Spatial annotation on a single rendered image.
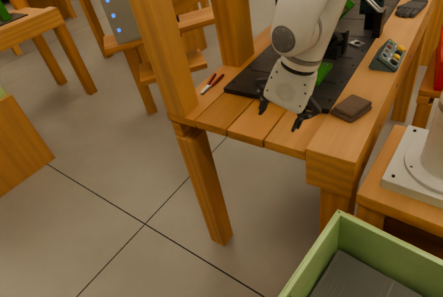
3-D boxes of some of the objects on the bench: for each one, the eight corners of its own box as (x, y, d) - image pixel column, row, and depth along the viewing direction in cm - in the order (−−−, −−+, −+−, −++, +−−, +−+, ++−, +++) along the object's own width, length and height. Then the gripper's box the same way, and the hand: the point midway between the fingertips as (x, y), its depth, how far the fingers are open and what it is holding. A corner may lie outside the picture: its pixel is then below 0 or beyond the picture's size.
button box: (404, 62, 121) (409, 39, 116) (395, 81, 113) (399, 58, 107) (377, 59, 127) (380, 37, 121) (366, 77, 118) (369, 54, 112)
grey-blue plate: (380, 28, 139) (385, -5, 130) (380, 30, 138) (384, -3, 129) (358, 27, 144) (361, -5, 136) (356, 29, 143) (360, -3, 134)
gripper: (343, 70, 66) (315, 129, 78) (271, 39, 72) (254, 99, 84) (333, 84, 61) (304, 145, 73) (256, 50, 67) (240, 112, 79)
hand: (279, 117), depth 78 cm, fingers open, 8 cm apart
